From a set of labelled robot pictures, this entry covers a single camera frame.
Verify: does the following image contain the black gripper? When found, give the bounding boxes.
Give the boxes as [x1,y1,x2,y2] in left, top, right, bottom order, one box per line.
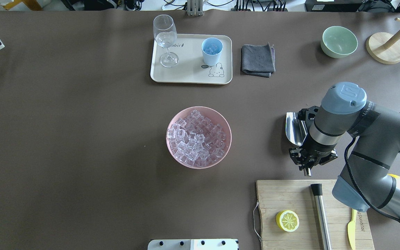
[297,106,338,166]

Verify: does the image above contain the steel ice scoop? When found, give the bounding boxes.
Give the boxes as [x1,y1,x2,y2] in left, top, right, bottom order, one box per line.
[285,112,312,177]

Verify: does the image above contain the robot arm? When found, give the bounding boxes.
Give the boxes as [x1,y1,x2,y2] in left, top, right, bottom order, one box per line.
[289,82,400,223]

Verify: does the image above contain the pile of clear ice cubes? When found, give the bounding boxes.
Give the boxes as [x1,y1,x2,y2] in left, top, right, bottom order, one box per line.
[167,110,227,166]

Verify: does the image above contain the blue plastic cup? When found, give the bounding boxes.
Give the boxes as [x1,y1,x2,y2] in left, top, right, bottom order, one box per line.
[201,37,223,66]

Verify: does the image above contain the ice cubes in blue cup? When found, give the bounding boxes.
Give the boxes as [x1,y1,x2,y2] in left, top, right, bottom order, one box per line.
[203,44,221,55]

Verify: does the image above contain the wooden cutting board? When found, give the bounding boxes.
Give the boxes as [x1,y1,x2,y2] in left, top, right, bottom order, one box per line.
[253,179,375,250]

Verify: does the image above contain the half lemon slice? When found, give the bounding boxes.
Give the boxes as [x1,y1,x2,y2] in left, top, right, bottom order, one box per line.
[276,209,300,232]

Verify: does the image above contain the yellow plastic knife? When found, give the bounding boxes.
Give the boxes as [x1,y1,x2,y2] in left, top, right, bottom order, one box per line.
[347,208,357,250]

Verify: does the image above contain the grey folded cloth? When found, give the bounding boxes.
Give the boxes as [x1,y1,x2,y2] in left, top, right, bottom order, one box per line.
[241,43,276,78]

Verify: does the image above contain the green bowl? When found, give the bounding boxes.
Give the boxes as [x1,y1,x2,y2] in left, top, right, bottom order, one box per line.
[320,26,358,58]

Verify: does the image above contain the pink bowl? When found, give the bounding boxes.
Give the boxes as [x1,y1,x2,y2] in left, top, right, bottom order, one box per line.
[166,106,232,169]

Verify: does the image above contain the wooden mug tree stand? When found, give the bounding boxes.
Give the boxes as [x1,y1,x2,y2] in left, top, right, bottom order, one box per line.
[365,18,400,65]

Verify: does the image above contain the cream serving tray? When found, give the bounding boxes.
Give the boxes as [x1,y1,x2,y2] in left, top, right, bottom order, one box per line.
[150,34,233,84]

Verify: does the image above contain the clear wine glass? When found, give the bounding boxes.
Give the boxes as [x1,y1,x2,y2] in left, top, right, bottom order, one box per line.
[153,14,179,68]

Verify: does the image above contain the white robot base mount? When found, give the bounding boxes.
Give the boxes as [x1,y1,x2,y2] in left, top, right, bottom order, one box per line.
[147,239,239,250]

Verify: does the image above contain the aluminium frame post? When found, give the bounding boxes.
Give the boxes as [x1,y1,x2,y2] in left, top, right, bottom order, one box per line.
[186,0,203,16]

